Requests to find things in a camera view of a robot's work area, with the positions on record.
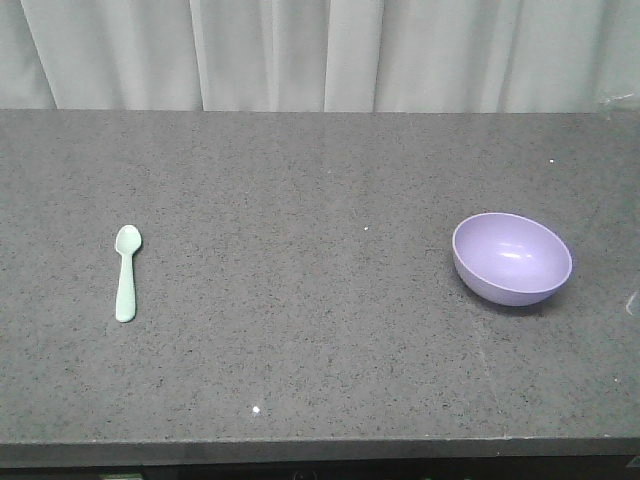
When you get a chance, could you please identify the purple plastic bowl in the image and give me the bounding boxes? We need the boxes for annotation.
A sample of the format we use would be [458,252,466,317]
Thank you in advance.
[451,212,573,307]

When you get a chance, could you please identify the pale green plastic spoon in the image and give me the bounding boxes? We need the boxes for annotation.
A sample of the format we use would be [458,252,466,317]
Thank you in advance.
[114,225,142,323]

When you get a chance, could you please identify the white curtain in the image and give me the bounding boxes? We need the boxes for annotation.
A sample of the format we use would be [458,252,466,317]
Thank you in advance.
[1,1,639,113]

